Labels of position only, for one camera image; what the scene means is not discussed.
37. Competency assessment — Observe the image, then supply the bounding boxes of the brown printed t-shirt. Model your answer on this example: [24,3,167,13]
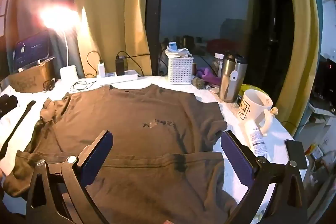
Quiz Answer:
[4,84,238,224]

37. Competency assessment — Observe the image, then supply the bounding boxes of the blue and white basket contents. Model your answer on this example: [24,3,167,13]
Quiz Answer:
[166,42,193,59]

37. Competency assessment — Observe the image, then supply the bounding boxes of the black strap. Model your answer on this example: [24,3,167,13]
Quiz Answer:
[0,100,37,159]

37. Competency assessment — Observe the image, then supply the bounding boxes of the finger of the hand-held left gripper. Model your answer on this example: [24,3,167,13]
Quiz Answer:
[0,95,18,118]

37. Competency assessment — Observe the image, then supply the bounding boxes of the cardboard box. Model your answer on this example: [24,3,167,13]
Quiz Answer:
[8,56,57,93]

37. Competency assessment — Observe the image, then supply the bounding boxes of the small grey lump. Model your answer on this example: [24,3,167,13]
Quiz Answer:
[193,77,206,89]

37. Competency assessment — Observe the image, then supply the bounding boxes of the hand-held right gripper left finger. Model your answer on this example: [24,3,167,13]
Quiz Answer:
[25,130,114,224]

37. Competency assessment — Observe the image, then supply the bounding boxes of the black phone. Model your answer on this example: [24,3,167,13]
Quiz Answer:
[285,139,308,170]

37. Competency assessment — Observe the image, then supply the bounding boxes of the clear jar with white lid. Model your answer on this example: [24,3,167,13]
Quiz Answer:
[214,53,226,75]

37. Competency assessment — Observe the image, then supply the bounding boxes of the tablet with dark screen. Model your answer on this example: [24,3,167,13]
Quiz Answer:
[14,31,51,69]

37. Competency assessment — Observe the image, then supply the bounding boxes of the white desk lamp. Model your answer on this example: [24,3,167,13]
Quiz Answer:
[39,5,79,81]

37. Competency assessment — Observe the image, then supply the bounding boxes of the white printed tube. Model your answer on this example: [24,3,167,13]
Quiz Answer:
[243,119,269,159]

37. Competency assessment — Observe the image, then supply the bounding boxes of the black charging cable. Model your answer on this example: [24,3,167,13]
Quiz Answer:
[117,51,158,76]
[70,51,104,91]

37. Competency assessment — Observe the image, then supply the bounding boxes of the black coiled cable bundle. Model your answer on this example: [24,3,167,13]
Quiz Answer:
[43,78,56,90]

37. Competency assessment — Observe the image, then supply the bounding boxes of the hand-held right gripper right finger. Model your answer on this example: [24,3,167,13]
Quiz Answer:
[220,130,309,224]

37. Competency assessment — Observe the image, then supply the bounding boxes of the white printed mug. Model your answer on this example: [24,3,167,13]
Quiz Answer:
[238,89,279,136]

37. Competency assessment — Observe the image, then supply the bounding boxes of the yellow curtain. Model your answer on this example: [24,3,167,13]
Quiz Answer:
[280,0,324,135]
[75,0,166,77]

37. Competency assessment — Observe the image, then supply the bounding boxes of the stainless steel tumbler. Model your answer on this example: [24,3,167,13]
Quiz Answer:
[219,51,248,103]

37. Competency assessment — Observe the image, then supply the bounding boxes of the white power strip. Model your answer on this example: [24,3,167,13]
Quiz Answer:
[97,70,138,82]

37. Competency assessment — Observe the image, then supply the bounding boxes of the white perforated basket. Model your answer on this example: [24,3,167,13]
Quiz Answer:
[167,52,194,84]

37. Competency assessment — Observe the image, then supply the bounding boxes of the black charger plug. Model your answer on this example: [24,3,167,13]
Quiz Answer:
[115,55,126,76]

